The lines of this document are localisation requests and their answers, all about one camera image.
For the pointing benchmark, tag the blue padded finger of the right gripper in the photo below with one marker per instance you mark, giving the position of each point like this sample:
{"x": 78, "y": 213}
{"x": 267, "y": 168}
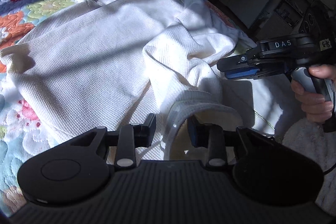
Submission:
{"x": 241, "y": 73}

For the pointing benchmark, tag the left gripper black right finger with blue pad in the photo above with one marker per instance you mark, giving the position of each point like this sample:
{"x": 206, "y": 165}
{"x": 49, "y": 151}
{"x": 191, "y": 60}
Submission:
{"x": 213, "y": 138}

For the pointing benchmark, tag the colourful floral quilted bedspread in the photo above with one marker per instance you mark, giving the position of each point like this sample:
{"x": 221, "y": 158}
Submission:
{"x": 31, "y": 3}

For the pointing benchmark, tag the person's right hand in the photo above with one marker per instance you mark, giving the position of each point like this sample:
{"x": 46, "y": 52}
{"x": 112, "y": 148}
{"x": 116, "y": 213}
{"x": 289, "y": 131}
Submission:
{"x": 314, "y": 105}

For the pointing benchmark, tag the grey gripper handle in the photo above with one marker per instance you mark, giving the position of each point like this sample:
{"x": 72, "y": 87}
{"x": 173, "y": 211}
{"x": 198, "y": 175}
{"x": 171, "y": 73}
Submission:
{"x": 325, "y": 87}

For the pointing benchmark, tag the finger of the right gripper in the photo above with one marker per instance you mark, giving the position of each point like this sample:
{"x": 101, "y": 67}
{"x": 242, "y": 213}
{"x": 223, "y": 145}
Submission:
{"x": 233, "y": 62}

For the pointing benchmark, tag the white waffle knit garment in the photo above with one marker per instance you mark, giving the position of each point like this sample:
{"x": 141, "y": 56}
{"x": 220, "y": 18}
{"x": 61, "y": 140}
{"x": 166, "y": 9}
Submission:
{"x": 112, "y": 62}

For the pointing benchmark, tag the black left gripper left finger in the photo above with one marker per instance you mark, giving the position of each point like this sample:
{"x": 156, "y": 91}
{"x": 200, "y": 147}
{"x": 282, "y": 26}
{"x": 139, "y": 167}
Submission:
{"x": 129, "y": 137}

